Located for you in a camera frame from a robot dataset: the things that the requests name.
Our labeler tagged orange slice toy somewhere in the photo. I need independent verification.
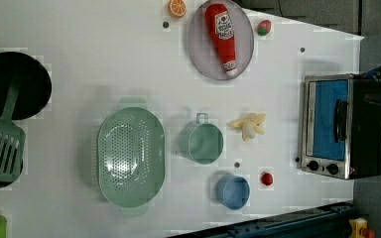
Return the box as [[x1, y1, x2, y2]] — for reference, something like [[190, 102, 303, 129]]
[[168, 0, 187, 18]]

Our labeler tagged red strawberry toy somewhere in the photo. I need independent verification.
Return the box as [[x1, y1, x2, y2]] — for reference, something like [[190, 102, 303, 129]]
[[257, 20, 272, 36]]

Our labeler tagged red plush ketchup bottle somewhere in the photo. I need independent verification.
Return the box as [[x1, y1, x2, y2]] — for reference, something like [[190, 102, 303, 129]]
[[204, 3, 237, 76]]

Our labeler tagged blue metal frame rail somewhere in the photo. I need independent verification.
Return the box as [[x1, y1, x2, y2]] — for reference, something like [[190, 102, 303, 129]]
[[170, 202, 358, 238]]

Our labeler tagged blue cup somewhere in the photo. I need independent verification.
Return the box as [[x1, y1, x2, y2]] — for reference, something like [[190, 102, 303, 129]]
[[215, 175, 250, 210]]

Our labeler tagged yellow plush peeled banana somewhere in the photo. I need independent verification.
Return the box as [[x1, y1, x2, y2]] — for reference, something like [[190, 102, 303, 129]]
[[227, 113, 266, 142]]

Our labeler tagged green slotted spatula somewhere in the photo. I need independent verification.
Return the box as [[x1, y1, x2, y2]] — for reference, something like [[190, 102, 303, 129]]
[[0, 78, 26, 182]]

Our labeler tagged yellow red clamp object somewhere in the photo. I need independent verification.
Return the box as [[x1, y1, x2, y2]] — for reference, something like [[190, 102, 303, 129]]
[[349, 217, 376, 238]]

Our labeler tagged green colander basket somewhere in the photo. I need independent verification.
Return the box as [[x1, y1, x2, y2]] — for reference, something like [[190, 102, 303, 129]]
[[97, 97, 166, 212]]

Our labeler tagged small red tomato toy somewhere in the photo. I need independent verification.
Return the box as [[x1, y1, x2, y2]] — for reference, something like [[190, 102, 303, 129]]
[[261, 173, 273, 185]]

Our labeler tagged green cup with handle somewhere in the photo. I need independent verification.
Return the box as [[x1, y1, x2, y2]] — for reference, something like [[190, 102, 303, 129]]
[[179, 113, 224, 165]]

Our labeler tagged black and silver toaster oven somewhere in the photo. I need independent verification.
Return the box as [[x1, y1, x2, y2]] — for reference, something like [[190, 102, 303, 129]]
[[300, 74, 381, 179]]

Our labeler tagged black round pan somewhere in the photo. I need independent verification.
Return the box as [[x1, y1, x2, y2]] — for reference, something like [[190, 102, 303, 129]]
[[0, 52, 52, 120]]

